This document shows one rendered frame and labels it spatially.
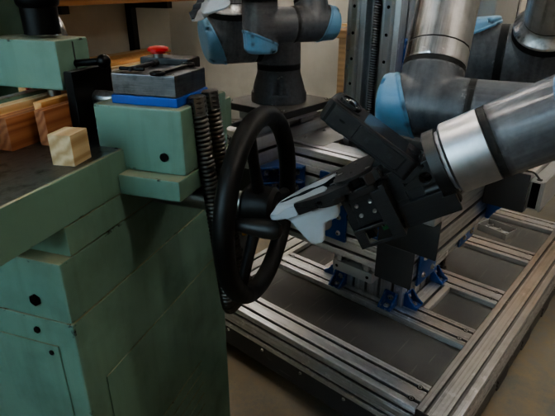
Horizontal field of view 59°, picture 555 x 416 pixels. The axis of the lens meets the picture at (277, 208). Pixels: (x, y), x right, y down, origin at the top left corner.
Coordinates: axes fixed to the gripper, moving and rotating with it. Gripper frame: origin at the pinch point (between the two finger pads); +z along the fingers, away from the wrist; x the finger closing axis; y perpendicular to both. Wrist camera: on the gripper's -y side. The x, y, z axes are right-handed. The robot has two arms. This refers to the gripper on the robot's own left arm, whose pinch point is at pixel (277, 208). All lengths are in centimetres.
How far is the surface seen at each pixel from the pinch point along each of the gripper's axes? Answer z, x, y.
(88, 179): 19.3, -4.3, -13.7
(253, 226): 3.1, -1.9, 0.5
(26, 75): 29.7, 6.7, -31.4
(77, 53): 22.8, 10.9, -30.8
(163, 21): 198, 352, -110
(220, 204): 4.8, -3.0, -3.8
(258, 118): 0.0, 7.3, -10.2
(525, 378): -3, 83, 101
